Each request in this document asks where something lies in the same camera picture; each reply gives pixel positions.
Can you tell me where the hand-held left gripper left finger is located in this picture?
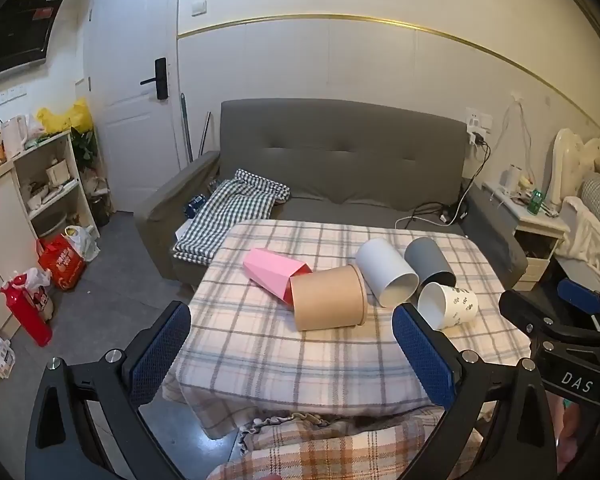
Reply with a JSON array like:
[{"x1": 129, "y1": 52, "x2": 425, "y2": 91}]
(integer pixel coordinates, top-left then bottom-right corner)
[{"x1": 25, "y1": 301, "x2": 216, "y2": 480}]

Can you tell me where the red shopping bag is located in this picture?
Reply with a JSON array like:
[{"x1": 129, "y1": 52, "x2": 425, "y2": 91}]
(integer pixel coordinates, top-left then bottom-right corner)
[{"x1": 37, "y1": 233, "x2": 87, "y2": 291}]

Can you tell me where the white plastic bag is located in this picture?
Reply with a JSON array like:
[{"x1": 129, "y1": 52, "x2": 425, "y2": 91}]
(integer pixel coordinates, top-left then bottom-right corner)
[{"x1": 64, "y1": 225, "x2": 101, "y2": 263}]

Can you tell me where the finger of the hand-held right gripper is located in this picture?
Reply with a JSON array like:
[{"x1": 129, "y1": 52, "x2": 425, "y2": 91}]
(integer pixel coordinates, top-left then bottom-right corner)
[
  {"x1": 498, "y1": 290, "x2": 600, "y2": 347},
  {"x1": 542, "y1": 260, "x2": 600, "y2": 333}
]

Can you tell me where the grey sofa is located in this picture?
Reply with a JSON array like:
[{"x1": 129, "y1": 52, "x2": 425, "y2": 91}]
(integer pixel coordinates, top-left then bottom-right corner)
[{"x1": 133, "y1": 98, "x2": 529, "y2": 292}]

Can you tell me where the white wall outlet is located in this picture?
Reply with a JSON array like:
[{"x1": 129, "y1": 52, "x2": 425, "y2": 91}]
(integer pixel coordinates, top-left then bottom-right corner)
[{"x1": 464, "y1": 107, "x2": 494, "y2": 134}]

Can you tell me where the white patterned paper cup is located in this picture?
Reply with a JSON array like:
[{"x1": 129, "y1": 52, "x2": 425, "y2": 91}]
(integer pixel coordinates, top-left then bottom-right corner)
[{"x1": 417, "y1": 281, "x2": 479, "y2": 331}]

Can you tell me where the white electric kettle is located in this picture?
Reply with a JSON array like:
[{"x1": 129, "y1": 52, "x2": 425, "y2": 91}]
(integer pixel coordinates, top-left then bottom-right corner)
[{"x1": 1, "y1": 115, "x2": 30, "y2": 159}]

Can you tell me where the white hanging cable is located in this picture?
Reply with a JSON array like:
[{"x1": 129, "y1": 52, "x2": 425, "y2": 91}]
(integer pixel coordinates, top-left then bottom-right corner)
[{"x1": 499, "y1": 92, "x2": 535, "y2": 182}]

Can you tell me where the white nightstand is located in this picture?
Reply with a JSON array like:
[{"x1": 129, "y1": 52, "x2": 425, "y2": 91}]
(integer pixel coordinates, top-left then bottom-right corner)
[{"x1": 481, "y1": 180, "x2": 571, "y2": 292}]

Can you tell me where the green checked cloth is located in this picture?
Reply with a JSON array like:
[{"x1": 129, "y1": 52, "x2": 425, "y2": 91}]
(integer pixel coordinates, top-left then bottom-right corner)
[{"x1": 172, "y1": 169, "x2": 291, "y2": 264}]

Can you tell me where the black cable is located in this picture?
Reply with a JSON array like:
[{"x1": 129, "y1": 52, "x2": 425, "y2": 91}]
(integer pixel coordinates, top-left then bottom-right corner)
[{"x1": 459, "y1": 137, "x2": 492, "y2": 198}]

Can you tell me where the blue packet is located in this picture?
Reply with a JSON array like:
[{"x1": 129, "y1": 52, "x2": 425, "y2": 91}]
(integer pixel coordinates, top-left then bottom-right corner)
[{"x1": 185, "y1": 195, "x2": 209, "y2": 219}]

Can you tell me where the brown paper cup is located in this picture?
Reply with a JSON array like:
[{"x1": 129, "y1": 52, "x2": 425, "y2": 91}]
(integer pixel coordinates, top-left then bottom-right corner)
[{"x1": 289, "y1": 264, "x2": 369, "y2": 332}]

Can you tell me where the white bed blanket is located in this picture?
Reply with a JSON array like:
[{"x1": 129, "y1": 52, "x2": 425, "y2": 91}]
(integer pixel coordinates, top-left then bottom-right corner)
[{"x1": 555, "y1": 195, "x2": 600, "y2": 275}]

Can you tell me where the white door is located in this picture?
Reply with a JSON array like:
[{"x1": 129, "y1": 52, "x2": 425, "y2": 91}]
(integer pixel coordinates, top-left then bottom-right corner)
[{"x1": 82, "y1": 0, "x2": 182, "y2": 214}]

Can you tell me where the pink faceted cup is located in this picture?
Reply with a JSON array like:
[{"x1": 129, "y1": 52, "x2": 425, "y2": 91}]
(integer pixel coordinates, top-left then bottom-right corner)
[{"x1": 243, "y1": 248, "x2": 314, "y2": 307}]

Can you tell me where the white open shelf unit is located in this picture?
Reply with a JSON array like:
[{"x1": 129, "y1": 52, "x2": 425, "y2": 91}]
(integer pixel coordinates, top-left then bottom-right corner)
[{"x1": 12, "y1": 129, "x2": 99, "y2": 239}]

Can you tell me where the person's right hand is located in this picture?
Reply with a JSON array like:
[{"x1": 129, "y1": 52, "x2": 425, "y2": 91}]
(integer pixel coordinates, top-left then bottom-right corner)
[{"x1": 550, "y1": 392, "x2": 583, "y2": 478}]

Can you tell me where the orange plaid blanket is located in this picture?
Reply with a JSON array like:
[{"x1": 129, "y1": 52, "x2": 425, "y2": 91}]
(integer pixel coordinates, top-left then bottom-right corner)
[{"x1": 207, "y1": 411, "x2": 484, "y2": 480}]

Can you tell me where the power strip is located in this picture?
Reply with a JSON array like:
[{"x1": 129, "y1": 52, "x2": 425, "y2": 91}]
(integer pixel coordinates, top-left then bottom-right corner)
[{"x1": 437, "y1": 204, "x2": 469, "y2": 224}]

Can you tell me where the black range hood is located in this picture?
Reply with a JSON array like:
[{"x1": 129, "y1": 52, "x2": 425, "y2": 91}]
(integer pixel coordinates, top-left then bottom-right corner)
[{"x1": 0, "y1": 0, "x2": 70, "y2": 84}]

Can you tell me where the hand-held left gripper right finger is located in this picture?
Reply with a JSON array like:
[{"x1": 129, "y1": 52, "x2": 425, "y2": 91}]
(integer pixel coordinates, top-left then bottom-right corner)
[{"x1": 391, "y1": 302, "x2": 563, "y2": 480}]

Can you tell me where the black door lock handle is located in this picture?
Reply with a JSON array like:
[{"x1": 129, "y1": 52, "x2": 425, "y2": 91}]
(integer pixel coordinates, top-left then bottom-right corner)
[{"x1": 139, "y1": 58, "x2": 170, "y2": 100}]

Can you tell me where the yellow plastic bag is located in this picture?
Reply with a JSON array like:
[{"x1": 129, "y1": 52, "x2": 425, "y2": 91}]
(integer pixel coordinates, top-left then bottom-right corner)
[{"x1": 36, "y1": 99, "x2": 94, "y2": 135}]

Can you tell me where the plaid tablecloth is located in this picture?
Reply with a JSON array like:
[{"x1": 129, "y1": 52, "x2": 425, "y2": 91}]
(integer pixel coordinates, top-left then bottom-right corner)
[{"x1": 161, "y1": 219, "x2": 533, "y2": 441}]

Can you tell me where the mop pole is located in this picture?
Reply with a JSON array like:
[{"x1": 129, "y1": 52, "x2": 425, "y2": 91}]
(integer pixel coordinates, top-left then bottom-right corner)
[{"x1": 179, "y1": 92, "x2": 194, "y2": 164}]

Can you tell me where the grey cup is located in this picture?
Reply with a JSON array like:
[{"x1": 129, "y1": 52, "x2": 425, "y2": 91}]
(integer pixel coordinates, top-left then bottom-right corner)
[{"x1": 404, "y1": 236, "x2": 457, "y2": 291}]

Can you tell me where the red cartoon print bag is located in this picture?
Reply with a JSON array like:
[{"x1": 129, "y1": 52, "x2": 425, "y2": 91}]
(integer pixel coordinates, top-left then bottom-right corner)
[{"x1": 0, "y1": 267, "x2": 55, "y2": 348}]

